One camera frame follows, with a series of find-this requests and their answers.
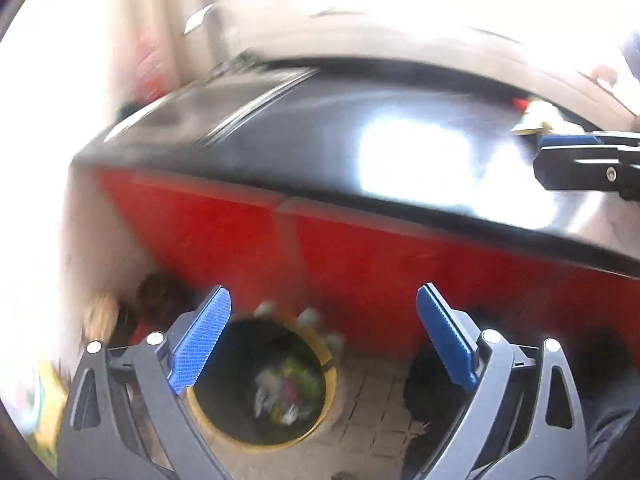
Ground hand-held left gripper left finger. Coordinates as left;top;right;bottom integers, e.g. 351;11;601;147
57;285;232;480

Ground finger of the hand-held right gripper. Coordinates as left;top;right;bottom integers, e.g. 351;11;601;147
539;131;640;150
533;148;640;201

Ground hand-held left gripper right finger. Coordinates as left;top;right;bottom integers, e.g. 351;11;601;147
416;282;588;480

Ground green snack packet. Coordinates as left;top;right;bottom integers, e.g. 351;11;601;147
511;97;563;137

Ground black bin with yellow rim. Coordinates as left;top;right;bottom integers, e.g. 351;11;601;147
185;312;338;453

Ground dark brown round object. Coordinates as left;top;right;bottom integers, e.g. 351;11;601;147
135;272;197;322

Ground red cabinet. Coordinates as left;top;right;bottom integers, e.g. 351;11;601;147
95;167;640;361

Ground round straw disc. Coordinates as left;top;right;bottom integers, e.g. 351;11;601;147
82;295;121;342

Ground yellow box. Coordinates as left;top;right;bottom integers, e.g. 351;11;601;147
34;360;69;447

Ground steel kitchen sink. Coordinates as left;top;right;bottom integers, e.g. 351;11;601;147
107;67;321;148

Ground red dish soap bottle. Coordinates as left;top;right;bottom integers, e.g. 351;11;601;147
132;25;168;103

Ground white wall fixture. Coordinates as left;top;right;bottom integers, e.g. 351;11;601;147
185;5;217;34

